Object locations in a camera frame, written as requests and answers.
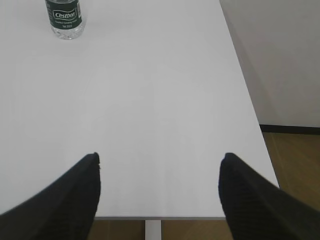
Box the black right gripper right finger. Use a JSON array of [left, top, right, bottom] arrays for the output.
[[218, 153, 320, 240]]

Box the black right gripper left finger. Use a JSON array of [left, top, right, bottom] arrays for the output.
[[0, 152, 101, 240]]

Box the clear green-label water bottle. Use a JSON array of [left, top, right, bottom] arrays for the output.
[[45, 0, 85, 40]]

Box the white table leg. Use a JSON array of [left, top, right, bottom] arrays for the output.
[[145, 220, 162, 240]]

